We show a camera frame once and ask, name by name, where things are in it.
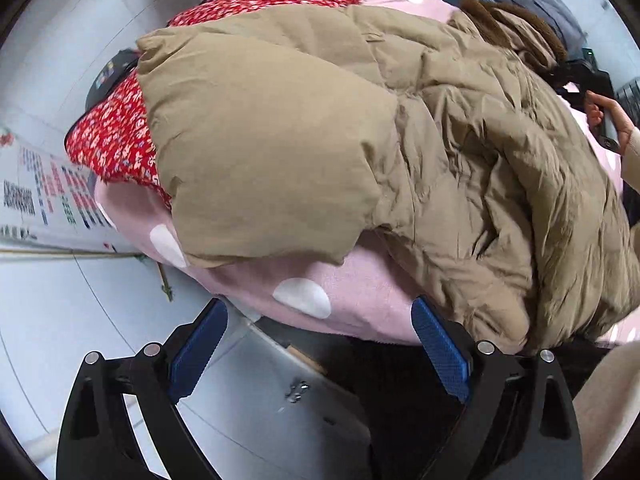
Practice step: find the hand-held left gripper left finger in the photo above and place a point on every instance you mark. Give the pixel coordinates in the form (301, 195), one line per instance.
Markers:
(197, 350)

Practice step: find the person's cream coat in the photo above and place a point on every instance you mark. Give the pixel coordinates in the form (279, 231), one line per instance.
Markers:
(615, 400)

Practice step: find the person's right forearm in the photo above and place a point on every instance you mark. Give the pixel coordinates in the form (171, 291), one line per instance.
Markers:
(632, 160)

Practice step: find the person's right hand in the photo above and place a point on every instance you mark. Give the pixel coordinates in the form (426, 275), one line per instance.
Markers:
(625, 127)

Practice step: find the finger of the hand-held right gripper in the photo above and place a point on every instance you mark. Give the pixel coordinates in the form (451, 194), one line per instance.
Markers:
(557, 77)

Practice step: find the red floral quilt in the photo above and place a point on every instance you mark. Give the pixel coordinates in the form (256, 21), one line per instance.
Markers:
(110, 145)

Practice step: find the pink polka dot blanket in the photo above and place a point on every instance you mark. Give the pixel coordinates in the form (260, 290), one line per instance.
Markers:
(350, 300)

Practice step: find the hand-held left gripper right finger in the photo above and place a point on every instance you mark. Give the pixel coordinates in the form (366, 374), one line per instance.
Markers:
(442, 355)

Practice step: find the tan puffer jacket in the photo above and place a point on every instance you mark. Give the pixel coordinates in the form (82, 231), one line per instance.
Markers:
(300, 135)

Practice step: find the printed poster sheet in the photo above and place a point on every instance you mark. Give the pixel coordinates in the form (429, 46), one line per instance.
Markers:
(50, 185)

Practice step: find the black printed bag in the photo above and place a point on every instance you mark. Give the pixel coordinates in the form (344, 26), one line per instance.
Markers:
(112, 72)

